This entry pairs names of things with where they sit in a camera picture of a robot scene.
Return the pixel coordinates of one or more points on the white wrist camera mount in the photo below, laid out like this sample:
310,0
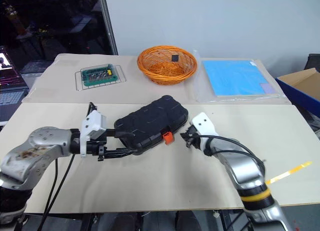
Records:
205,124
93,123

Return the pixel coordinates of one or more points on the clear plastic bag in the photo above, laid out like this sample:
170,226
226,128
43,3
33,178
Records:
197,91

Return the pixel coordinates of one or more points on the blue cardboard box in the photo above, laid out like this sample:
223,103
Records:
297,91

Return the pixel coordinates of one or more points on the green circuit board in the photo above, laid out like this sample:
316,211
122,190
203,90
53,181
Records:
98,76

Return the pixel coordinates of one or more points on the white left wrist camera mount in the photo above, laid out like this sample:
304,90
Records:
93,123

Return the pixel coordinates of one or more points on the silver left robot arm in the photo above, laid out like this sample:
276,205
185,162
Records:
37,151

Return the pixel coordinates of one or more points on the black plastic hard case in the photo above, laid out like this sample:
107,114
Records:
150,121

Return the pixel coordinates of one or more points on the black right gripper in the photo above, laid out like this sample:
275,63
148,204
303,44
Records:
194,139

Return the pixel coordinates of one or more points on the blue flat board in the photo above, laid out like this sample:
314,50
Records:
235,76

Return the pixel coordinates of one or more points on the yellow floor tape strip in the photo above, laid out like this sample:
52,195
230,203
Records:
290,172

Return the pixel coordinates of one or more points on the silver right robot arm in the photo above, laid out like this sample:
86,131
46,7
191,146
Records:
245,171

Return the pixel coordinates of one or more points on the open laptop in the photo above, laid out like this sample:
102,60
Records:
11,96

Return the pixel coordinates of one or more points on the black chair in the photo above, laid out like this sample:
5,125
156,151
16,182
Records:
314,62

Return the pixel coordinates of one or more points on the metal frame pole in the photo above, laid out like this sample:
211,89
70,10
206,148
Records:
107,21

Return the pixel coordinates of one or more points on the orange wicker basket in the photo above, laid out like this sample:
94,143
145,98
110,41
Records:
155,71

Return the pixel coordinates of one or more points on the small black square block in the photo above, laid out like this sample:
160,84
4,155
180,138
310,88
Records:
175,58

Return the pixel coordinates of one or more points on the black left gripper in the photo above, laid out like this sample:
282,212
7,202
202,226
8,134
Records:
96,148

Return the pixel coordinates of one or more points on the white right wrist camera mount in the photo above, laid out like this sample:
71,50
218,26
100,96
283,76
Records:
205,124

